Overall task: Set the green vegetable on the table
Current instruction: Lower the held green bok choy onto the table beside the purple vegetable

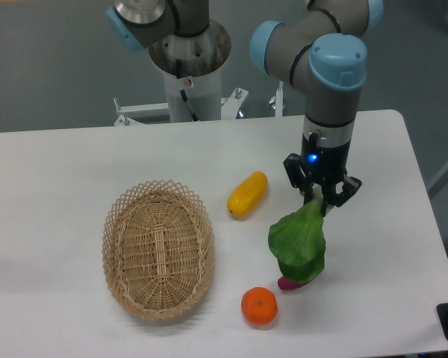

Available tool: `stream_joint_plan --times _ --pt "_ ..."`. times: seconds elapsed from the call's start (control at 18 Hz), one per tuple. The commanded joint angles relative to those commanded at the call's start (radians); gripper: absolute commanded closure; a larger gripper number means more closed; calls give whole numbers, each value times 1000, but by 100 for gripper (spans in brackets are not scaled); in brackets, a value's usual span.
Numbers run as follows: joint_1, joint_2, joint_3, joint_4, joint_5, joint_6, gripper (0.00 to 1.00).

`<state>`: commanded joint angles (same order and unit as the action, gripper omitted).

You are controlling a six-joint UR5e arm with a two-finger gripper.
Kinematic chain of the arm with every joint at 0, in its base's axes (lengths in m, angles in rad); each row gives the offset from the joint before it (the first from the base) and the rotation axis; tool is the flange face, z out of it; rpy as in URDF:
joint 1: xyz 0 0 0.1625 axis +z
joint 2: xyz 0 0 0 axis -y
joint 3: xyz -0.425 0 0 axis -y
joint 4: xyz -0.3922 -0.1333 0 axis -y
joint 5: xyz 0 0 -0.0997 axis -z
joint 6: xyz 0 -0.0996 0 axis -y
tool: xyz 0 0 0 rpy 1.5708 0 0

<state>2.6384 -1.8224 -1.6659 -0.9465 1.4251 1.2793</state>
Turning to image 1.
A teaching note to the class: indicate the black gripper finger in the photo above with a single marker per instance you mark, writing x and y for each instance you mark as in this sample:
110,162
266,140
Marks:
350,185
298,179

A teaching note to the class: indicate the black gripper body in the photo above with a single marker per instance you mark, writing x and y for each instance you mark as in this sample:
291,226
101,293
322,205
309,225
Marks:
320,162

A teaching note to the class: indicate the green leafy vegetable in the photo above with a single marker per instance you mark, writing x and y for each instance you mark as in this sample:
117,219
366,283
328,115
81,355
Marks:
298,243

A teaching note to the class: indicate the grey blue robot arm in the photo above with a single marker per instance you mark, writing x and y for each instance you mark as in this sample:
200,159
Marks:
322,56

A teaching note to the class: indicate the yellow mango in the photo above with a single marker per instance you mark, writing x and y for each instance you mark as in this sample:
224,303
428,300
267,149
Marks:
248,195

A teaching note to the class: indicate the purple sweet potato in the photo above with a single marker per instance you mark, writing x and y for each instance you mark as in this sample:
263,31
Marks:
287,285

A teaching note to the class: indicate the orange tangerine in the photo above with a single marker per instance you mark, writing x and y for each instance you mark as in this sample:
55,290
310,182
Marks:
259,306

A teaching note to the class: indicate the woven wicker basket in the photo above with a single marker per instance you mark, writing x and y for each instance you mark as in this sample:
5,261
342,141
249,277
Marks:
158,250

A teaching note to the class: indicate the white metal base frame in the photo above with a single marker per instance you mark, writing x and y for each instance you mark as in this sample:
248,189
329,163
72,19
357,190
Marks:
183,109

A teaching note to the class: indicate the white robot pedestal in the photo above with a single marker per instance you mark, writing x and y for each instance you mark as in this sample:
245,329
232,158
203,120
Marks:
193,64

